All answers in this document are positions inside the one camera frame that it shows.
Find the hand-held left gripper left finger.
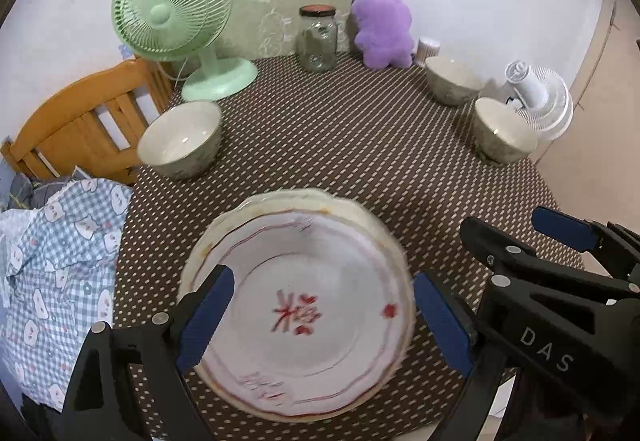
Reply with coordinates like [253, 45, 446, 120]
[62, 264, 236, 441]

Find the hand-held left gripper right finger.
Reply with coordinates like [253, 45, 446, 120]
[413, 272, 521, 441]

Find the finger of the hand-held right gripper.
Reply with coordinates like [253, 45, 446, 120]
[531, 206, 640, 282]
[460, 217, 640, 302]

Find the grey patterned ceramic bowl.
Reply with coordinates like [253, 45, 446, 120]
[474, 97, 540, 164]
[137, 101, 222, 180]
[425, 56, 485, 106]

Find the scalloped yellow floral plate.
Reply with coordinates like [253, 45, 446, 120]
[200, 196, 408, 417]

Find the white fan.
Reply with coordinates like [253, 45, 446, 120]
[502, 61, 574, 142]

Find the blue checked printed blanket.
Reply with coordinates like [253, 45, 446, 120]
[0, 176, 133, 414]

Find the beige door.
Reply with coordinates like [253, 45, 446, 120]
[567, 0, 640, 136]

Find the cotton swab container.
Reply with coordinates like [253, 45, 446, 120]
[415, 37, 442, 68]

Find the grey striped cloth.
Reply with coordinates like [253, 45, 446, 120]
[7, 172, 68, 210]

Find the purple plush toy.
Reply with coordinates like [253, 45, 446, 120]
[350, 0, 415, 70]

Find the glass jar with brown lid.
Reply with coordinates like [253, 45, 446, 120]
[298, 5, 338, 73]

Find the green desk fan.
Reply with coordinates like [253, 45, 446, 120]
[111, 0, 259, 102]

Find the white fan cord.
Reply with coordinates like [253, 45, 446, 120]
[157, 61, 188, 84]

